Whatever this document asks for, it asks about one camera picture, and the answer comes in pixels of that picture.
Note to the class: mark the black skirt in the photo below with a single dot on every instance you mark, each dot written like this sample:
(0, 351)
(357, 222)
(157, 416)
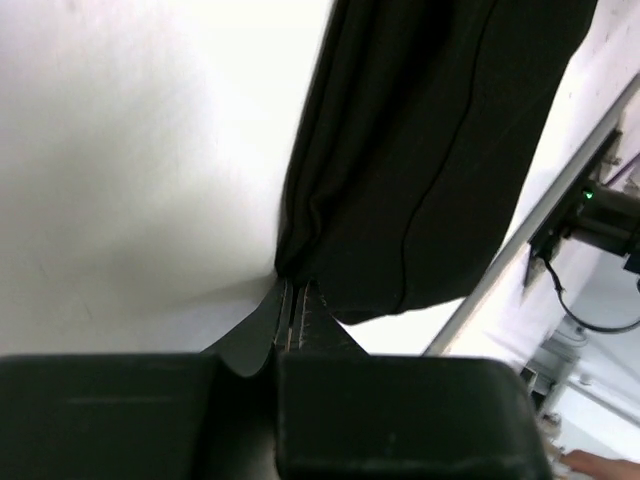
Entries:
(419, 130)

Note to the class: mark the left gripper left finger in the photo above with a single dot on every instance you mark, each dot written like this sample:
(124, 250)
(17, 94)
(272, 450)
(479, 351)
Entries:
(200, 415)

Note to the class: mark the front aluminium rail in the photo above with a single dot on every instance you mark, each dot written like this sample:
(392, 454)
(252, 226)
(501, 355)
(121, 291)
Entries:
(463, 316)

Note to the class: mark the bare human hand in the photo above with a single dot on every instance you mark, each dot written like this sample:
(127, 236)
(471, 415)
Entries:
(602, 468)

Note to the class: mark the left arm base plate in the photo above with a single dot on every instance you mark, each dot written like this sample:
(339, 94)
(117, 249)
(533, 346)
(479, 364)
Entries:
(551, 229)

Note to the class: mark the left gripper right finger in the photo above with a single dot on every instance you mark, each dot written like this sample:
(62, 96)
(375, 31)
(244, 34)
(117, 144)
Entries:
(345, 414)

